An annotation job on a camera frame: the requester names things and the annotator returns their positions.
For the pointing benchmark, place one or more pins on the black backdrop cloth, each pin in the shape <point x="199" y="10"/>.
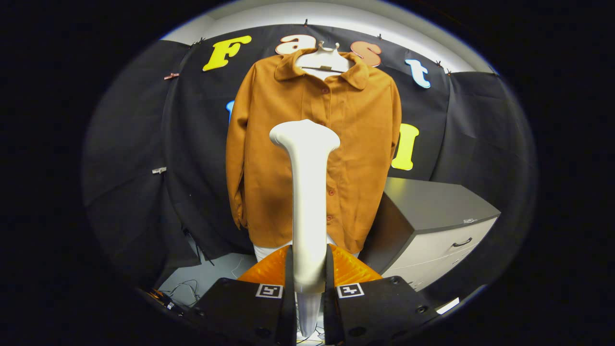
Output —
<point x="134" y="144"/>

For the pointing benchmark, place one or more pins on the grey top white cabinet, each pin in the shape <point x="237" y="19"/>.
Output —
<point x="432" y="202"/>

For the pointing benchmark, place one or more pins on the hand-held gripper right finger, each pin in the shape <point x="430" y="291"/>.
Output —
<point x="331" y="317"/>

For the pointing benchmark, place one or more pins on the white mannequin torso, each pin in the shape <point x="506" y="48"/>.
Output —
<point x="322" y="60"/>

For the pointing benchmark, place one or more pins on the orange button shirt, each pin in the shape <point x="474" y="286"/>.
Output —
<point x="269" y="168"/>

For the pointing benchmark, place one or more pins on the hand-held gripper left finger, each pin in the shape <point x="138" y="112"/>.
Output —
<point x="289" y="317"/>

